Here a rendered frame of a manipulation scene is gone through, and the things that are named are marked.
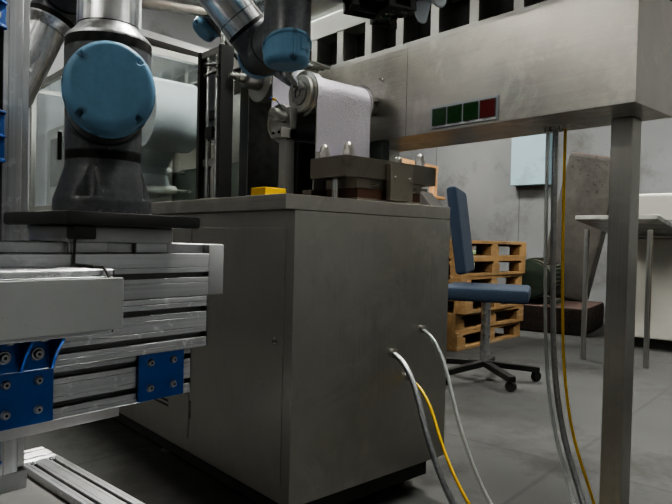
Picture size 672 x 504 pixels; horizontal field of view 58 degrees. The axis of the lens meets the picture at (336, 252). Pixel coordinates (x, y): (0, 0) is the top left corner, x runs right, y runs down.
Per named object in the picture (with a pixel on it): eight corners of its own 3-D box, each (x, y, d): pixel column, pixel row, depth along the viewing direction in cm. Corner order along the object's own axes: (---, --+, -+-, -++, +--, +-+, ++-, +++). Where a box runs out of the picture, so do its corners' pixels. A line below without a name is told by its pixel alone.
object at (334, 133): (314, 174, 189) (315, 115, 189) (367, 180, 205) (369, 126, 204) (315, 174, 189) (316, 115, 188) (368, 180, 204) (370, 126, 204)
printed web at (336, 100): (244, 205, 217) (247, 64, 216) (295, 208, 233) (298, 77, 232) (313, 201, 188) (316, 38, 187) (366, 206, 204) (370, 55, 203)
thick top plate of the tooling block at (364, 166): (309, 178, 182) (310, 158, 182) (399, 188, 209) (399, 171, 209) (345, 175, 171) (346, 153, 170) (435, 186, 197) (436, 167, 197)
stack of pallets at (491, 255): (460, 352, 433) (463, 239, 431) (373, 338, 485) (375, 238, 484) (527, 336, 518) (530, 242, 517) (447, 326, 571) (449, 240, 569)
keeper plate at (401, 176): (385, 200, 182) (386, 163, 181) (407, 202, 188) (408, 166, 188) (391, 199, 180) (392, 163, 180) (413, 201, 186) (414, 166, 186)
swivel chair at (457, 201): (555, 378, 355) (561, 189, 353) (512, 398, 307) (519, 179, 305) (456, 362, 397) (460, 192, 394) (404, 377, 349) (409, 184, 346)
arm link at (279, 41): (294, 80, 104) (296, 16, 104) (318, 63, 94) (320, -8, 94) (250, 74, 101) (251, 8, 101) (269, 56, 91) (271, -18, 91)
